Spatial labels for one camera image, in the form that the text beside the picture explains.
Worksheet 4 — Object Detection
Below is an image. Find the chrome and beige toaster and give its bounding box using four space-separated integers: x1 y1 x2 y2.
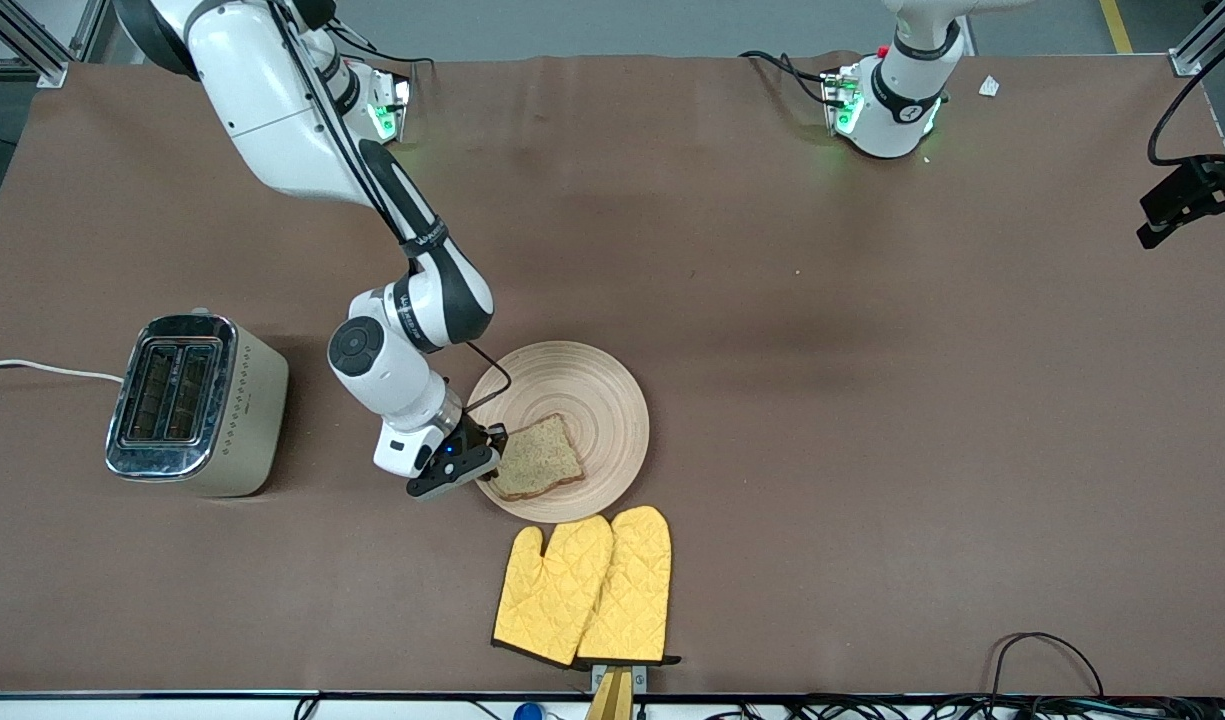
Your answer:
105 312 290 498

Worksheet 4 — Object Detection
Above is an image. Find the black cable loop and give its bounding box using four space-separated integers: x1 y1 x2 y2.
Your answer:
990 631 1105 701

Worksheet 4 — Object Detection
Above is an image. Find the yellow clamp handle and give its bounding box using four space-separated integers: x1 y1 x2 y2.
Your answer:
584 668 638 720

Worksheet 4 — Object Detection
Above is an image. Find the white table edge rail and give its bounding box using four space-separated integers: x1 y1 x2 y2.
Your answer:
0 690 588 720

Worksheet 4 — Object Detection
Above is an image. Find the yellow quilted oven mitt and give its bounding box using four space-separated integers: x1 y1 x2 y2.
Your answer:
576 505 681 666
491 515 615 669

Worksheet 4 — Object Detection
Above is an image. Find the brown bread slice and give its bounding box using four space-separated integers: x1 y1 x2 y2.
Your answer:
487 413 586 502

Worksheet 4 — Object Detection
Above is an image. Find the black base cable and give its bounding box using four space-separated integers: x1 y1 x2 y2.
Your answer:
317 20 438 73
740 50 835 107

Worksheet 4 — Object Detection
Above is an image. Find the white toaster power cable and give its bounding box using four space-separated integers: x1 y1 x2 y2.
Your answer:
0 358 123 384

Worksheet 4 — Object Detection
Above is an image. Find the brown table cover sheet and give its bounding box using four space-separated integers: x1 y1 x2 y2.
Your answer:
0 52 1225 698

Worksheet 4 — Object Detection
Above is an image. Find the round wooden plate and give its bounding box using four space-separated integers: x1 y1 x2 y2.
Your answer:
467 341 651 524

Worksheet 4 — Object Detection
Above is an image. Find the metal clamp bracket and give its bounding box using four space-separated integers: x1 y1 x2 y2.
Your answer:
590 662 650 693

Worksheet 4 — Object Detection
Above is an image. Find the black cable bundle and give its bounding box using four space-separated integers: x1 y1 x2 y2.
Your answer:
672 694 1225 720

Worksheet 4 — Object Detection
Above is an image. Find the aluminium frame profile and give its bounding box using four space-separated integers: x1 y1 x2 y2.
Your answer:
1170 0 1225 78
0 0 108 88

